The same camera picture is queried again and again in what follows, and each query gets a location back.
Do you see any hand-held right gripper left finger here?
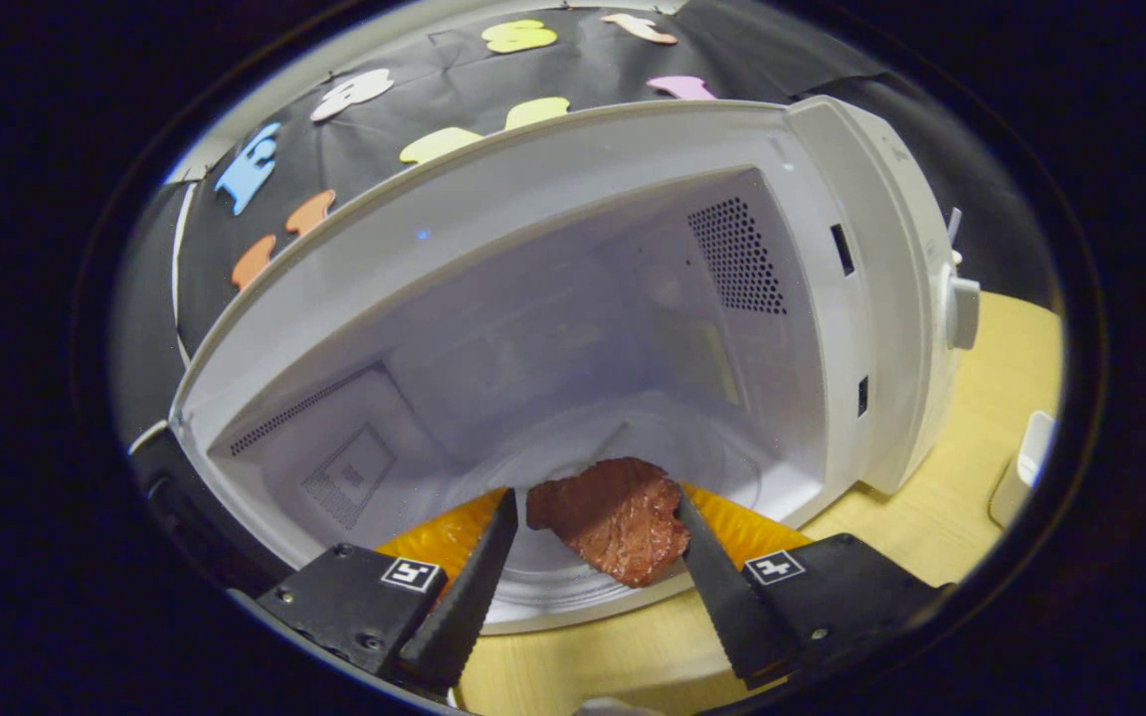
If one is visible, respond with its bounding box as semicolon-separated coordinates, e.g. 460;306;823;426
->
257;487;520;692

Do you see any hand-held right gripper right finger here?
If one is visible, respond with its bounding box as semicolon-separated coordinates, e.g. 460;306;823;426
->
675;483;944;691

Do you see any white microwave oven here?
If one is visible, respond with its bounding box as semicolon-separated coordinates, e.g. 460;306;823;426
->
128;94;982;637

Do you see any red meat piece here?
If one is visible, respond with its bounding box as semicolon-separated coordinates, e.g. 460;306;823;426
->
526;456;691;589

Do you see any white rectangular plate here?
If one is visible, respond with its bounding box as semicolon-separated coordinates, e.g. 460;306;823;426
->
989;410;1058;529

